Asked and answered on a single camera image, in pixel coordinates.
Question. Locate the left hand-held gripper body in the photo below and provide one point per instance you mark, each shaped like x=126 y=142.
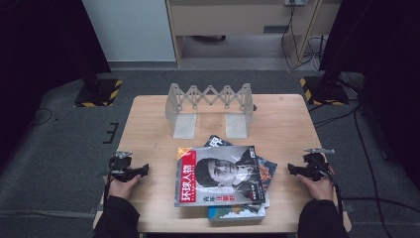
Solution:
x=120 y=167

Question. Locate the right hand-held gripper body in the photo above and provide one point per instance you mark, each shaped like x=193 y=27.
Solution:
x=317 y=167

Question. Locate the dark illustrated cover magazine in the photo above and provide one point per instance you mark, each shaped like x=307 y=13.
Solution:
x=267 y=172

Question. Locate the red portrait cover magazine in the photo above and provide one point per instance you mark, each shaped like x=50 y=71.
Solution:
x=199 y=178

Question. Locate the grey metal expandable book rack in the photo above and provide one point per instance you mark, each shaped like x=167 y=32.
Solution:
x=236 y=124

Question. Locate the person's left hand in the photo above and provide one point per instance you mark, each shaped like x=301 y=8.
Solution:
x=120 y=190

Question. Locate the person's right hand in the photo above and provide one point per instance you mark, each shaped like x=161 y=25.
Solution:
x=320 y=190

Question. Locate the grey tape piece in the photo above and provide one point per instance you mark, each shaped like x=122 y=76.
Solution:
x=94 y=209
x=348 y=208

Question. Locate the black stand with striped base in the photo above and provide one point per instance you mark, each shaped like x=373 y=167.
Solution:
x=95 y=94
x=327 y=92

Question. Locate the long grey floor strip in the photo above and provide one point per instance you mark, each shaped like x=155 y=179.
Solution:
x=43 y=214

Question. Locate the white cabinet panel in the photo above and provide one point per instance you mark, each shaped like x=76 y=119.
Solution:
x=132 y=29

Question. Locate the black curtain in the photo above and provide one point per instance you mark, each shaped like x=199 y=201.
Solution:
x=33 y=49
x=379 y=39

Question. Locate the light wooden desk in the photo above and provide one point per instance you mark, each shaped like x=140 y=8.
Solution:
x=231 y=18

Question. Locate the white power strip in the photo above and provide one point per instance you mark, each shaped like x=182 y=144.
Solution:
x=295 y=2

